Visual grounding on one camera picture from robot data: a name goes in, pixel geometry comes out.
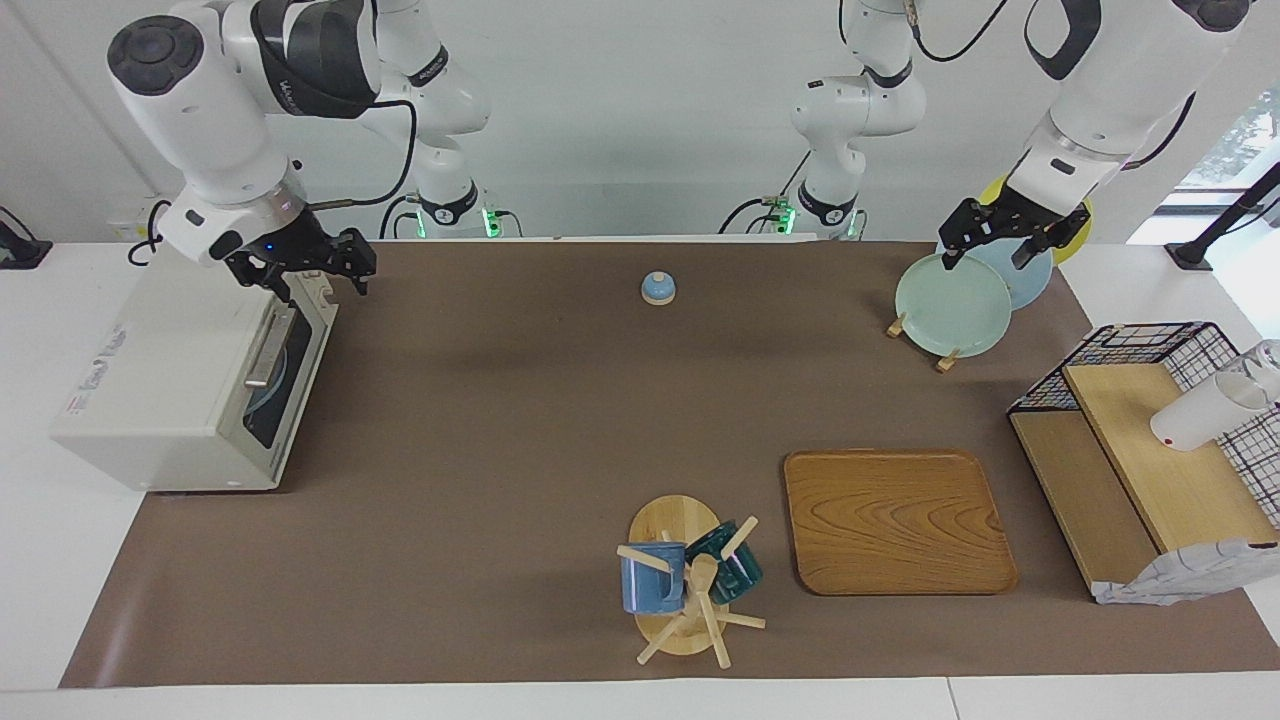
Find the light blue round plate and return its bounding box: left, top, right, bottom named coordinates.
left=246, top=340, right=291, bottom=421

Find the beige toaster oven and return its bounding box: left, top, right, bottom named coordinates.
left=50, top=265, right=341, bottom=493

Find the light blue racked plate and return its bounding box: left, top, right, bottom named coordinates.
left=935, top=235, right=1054, bottom=311

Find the yellow plate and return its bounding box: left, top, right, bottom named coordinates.
left=985, top=175, right=1094, bottom=266

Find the pale green plate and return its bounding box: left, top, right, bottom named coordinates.
left=894, top=252, right=1014, bottom=359

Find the wooden plate rack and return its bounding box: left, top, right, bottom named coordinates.
left=885, top=312, right=961, bottom=374

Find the brown table mat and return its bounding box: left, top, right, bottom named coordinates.
left=58, top=240, right=1280, bottom=689

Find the white cup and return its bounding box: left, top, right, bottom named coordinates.
left=1150, top=370, right=1271, bottom=453

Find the two-tier wooden shelf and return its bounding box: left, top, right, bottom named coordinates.
left=1010, top=362, right=1280, bottom=601

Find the clear glass cup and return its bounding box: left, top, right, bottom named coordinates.
left=1243, top=340, right=1280, bottom=403

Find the black clamp base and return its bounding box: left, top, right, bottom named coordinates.
left=0, top=205, right=53, bottom=271

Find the rectangular wooden tray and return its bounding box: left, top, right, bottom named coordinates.
left=783, top=450, right=1019, bottom=598

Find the white grey cloth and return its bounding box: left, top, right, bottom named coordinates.
left=1092, top=538, right=1280, bottom=607

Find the wooden mug tree stand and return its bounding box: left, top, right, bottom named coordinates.
left=615, top=494, right=768, bottom=669

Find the dark green mug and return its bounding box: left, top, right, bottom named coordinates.
left=685, top=520, right=764, bottom=605

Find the blue mug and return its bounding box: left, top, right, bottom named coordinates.
left=620, top=542, right=688, bottom=615

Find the black wire basket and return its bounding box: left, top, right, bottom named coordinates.
left=1008, top=320, right=1280, bottom=526

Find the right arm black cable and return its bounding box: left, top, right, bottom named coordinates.
left=300, top=95, right=419, bottom=213

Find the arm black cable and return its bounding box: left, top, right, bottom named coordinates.
left=905, top=0, right=1201, bottom=171
left=300, top=95, right=419, bottom=213

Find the black coiled cable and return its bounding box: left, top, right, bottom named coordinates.
left=128, top=200, right=169, bottom=266

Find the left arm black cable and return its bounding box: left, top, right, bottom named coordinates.
left=905, top=0, right=1201, bottom=171

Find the white wall socket box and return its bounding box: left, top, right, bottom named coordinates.
left=108, top=195, right=173, bottom=243

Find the black base cable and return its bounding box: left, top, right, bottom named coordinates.
left=720, top=150, right=811, bottom=238

